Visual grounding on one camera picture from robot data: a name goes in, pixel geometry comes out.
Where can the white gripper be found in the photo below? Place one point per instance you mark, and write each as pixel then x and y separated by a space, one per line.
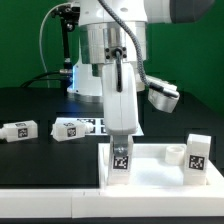
pixel 120 108

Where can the white square table top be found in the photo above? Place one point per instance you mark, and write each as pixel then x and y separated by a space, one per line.
pixel 155 166

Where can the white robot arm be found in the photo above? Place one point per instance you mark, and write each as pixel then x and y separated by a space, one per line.
pixel 113 37

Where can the white sheet with tags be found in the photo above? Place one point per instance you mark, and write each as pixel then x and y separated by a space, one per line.
pixel 98 124

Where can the white L-shaped obstacle fence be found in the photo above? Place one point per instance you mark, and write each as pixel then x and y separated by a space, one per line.
pixel 71 203

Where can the black camera on stand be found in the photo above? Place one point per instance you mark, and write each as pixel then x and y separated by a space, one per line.
pixel 69 16

